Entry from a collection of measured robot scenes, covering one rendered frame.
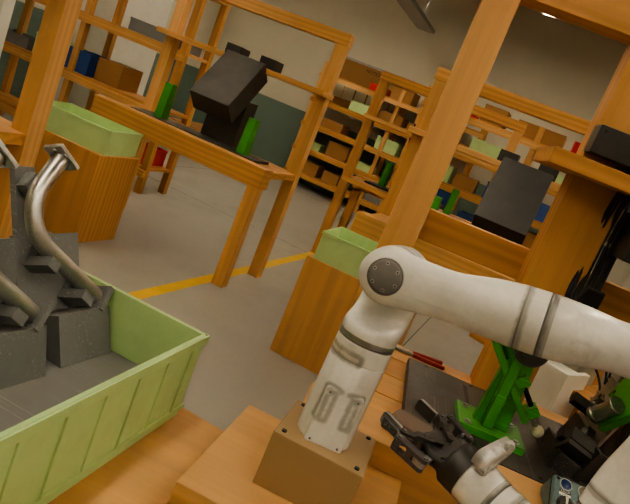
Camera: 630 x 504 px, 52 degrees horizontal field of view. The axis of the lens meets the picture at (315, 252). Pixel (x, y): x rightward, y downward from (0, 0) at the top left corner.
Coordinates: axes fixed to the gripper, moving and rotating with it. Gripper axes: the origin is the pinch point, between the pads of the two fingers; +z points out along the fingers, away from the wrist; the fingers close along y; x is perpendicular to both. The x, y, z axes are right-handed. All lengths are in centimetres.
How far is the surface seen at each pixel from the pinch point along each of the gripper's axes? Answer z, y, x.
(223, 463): 12.3, -21.7, -16.4
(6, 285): 45, -46, -3
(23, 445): 15, -54, -4
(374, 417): 11.3, 15.1, -16.7
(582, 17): 45, 77, 66
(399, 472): -0.4, 11.1, -18.2
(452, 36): 657, 887, 2
